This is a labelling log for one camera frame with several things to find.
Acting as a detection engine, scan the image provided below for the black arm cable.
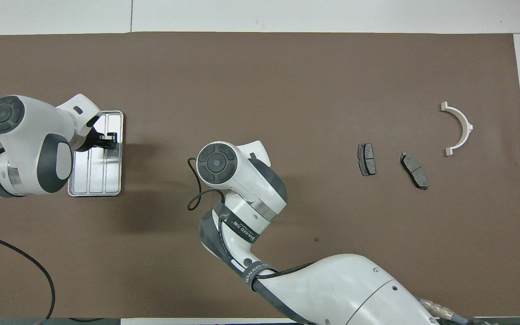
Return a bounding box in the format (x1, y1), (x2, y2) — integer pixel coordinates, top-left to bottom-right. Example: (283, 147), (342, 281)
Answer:
(0, 229), (56, 322)
(186, 157), (225, 212)

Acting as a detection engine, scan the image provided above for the brown table mat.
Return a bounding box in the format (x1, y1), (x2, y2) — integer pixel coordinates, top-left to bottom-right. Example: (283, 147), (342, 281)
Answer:
(0, 32), (520, 319)

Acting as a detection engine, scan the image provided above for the curved dark grey brake pad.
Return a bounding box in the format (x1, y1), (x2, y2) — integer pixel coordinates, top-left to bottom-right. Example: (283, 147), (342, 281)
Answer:
(400, 152), (429, 190)

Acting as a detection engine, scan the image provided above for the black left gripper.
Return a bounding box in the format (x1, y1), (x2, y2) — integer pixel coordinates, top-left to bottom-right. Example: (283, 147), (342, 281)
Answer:
(79, 116), (119, 152)

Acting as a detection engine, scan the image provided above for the rectangular dark grey brake pad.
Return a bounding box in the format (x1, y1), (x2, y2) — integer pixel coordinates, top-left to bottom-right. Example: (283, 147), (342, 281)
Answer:
(358, 143), (376, 176)

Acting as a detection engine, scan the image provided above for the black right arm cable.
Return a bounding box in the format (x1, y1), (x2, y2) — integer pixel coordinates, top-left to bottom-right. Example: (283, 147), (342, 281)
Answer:
(186, 157), (225, 212)

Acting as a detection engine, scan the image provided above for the white curved plastic bracket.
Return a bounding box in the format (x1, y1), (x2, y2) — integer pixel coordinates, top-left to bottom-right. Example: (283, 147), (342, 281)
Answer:
(441, 102), (474, 157)

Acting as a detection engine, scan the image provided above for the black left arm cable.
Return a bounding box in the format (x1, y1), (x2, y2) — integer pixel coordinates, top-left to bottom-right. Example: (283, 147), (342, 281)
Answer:
(0, 229), (56, 322)

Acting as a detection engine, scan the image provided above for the silver metal tray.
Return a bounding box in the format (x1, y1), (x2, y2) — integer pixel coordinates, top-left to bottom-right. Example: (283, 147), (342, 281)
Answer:
(67, 111), (124, 197)

